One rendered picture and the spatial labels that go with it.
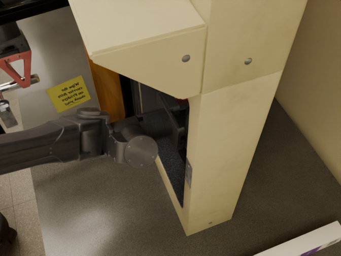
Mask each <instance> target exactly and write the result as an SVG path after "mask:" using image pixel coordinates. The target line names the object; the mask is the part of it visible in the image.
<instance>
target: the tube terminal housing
mask: <svg viewBox="0 0 341 256"><path fill-rule="evenodd" d="M189 1H190V2H191V3H192V5H193V6H194V8H195V9H196V11H197V12H198V13H199V15H200V16H201V18H202V19H203V20H204V22H205V23H206V25H207V34H206V44H205V50H204V60H203V70H202V80H201V90H200V93H199V95H196V96H193V97H190V98H188V101H189V107H190V110H189V125H188V141H187V155H186V157H187V158H188V160H189V162H190V164H191V166H192V177H191V188H189V186H188V184H187V182H186V179H185V186H184V201H183V208H181V206H180V204H179V202H178V199H177V197H176V195H175V193H174V190H173V188H172V186H171V183H170V181H169V179H168V177H167V174H166V172H165V170H164V167H163V165H162V163H161V161H160V158H159V156H158V155H157V158H156V159H155V163H156V165H157V168H158V170H159V172H160V175H161V177H162V180H163V182H164V184H165V187H166V189H167V191H168V194H169V196H170V198H171V201H172V203H173V205H174V208H175V210H176V212H177V215H178V217H179V219H180V222H181V224H182V226H183V229H184V231H185V234H186V236H189V235H192V234H194V233H197V232H200V231H202V230H205V229H207V228H210V227H212V226H215V225H218V224H220V223H222V222H225V221H228V220H230V219H231V218H232V215H233V212H234V209H235V206H236V204H237V201H238V198H239V196H240V193H241V190H242V187H243V184H244V181H245V178H246V175H247V172H248V170H249V167H250V164H251V161H252V158H253V155H254V153H255V150H256V147H257V144H258V141H259V138H260V135H261V133H262V130H263V127H264V124H265V121H266V118H267V115H268V113H269V110H270V107H271V104H272V101H273V99H274V96H275V93H276V90H277V87H278V84H279V81H280V78H281V75H282V73H283V70H284V67H285V64H286V61H287V58H288V55H289V53H290V50H291V47H292V44H293V41H294V38H295V35H296V33H297V30H298V27H299V24H300V21H301V18H302V15H303V13H304V10H305V7H306V4H307V2H308V0H189Z"/></svg>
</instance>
